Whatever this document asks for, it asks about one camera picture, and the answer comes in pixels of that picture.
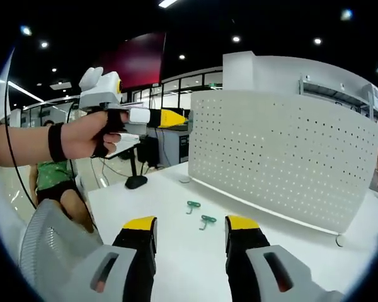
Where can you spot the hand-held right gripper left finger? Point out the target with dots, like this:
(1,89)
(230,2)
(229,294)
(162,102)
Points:
(138,261)

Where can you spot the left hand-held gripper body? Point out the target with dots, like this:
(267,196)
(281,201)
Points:
(97,91)

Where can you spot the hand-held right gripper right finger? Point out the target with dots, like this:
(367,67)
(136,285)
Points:
(239,261)

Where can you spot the white perforated mounting plate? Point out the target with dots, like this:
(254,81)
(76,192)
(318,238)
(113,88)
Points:
(271,151)

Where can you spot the person's left hand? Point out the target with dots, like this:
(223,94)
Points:
(82,138)

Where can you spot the laptop stand table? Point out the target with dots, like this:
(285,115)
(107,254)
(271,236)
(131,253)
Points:
(126,148)

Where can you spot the black computer tower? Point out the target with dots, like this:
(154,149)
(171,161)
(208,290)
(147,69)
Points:
(148,151)

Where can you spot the black computer mouse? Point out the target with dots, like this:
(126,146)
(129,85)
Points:
(137,182)

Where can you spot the metal storage shelf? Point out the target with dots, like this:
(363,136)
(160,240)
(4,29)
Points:
(334,89)

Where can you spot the white stacked containers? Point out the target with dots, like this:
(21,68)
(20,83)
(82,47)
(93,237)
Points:
(373,91)

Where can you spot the dark red wall screen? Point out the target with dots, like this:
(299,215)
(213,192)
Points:
(138,59)

